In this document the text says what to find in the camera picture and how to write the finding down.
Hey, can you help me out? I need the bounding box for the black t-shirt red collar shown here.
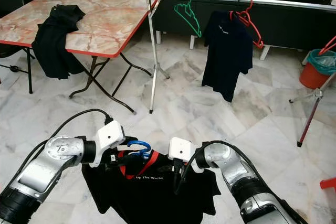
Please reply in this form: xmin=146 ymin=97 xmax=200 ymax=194
xmin=81 ymin=151 xmax=221 ymax=217

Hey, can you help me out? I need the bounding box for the plain black t-shirt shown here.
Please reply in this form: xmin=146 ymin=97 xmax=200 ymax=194
xmin=31 ymin=5 xmax=86 ymax=80

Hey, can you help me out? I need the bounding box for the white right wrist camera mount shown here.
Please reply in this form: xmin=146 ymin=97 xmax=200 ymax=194
xmin=169 ymin=137 xmax=196 ymax=163

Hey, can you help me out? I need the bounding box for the orange plastic bucket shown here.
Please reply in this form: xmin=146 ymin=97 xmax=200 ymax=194
xmin=299 ymin=62 xmax=334 ymax=89

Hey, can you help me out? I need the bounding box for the blue plastic hanger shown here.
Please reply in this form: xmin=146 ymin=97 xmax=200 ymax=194
xmin=126 ymin=140 xmax=152 ymax=161

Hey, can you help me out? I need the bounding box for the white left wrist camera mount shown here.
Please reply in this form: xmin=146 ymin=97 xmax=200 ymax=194
xmin=96 ymin=120 xmax=127 ymax=155

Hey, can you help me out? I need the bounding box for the red plastic hanger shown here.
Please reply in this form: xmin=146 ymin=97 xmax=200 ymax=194
xmin=229 ymin=0 xmax=265 ymax=49
xmin=317 ymin=35 xmax=336 ymax=57

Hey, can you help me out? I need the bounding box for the navy blue t-shirt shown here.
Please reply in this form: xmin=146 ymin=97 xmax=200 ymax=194
xmin=201 ymin=10 xmax=255 ymax=103

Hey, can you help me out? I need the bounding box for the silver metal clothes rack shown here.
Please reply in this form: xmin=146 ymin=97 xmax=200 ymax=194
xmin=137 ymin=0 xmax=336 ymax=148

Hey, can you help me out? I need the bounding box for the green plastic hanger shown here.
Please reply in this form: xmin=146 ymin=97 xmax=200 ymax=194
xmin=172 ymin=0 xmax=202 ymax=38

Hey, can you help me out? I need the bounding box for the black television console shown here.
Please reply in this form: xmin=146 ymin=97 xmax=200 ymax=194
xmin=157 ymin=0 xmax=336 ymax=46

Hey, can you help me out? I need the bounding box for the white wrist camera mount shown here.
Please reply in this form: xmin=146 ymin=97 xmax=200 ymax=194
xmin=169 ymin=137 xmax=196 ymax=163
xmin=96 ymin=120 xmax=127 ymax=155

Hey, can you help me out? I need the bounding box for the marble top folding table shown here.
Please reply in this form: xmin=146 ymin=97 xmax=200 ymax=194
xmin=0 ymin=0 xmax=161 ymax=114

